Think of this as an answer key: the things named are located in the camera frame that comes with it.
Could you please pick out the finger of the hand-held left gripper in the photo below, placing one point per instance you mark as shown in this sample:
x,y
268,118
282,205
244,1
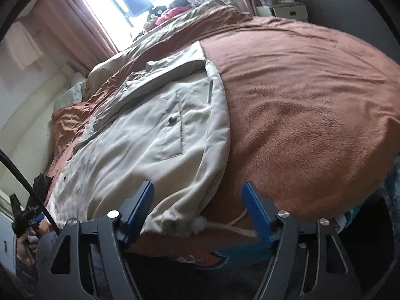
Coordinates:
x,y
38,218

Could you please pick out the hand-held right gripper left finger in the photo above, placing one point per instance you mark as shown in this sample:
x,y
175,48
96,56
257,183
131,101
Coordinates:
x,y
140,206

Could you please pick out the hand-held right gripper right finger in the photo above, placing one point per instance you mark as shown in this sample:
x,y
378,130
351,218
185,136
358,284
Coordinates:
x,y
256,212

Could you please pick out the beige jacket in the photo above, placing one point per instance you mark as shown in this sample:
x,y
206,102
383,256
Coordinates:
x,y
140,131

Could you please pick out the person's left forearm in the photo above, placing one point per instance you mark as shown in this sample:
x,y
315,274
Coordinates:
x,y
22,275

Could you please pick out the person's left hand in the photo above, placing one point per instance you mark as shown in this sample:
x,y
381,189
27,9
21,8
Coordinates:
x,y
26,247

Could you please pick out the cream padded headboard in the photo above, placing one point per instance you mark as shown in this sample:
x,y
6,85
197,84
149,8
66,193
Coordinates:
x,y
25,131

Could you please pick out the brown blanket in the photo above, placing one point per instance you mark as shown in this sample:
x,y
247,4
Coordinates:
x,y
312,115

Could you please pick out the pale green pillow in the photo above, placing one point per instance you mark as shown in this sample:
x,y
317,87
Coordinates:
x,y
70,95

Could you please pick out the beige duvet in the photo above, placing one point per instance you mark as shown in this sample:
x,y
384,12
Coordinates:
x,y
103,70

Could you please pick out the beige hanging cloth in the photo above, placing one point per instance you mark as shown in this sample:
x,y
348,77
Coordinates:
x,y
23,45

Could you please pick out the pink cushion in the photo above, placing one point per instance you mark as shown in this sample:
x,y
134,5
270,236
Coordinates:
x,y
165,15

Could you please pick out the black plush toy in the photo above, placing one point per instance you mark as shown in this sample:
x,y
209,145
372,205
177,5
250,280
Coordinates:
x,y
156,12

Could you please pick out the white nightstand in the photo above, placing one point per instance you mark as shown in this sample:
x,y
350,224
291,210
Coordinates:
x,y
290,12

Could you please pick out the small grey container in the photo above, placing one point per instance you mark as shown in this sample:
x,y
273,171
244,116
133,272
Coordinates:
x,y
264,0

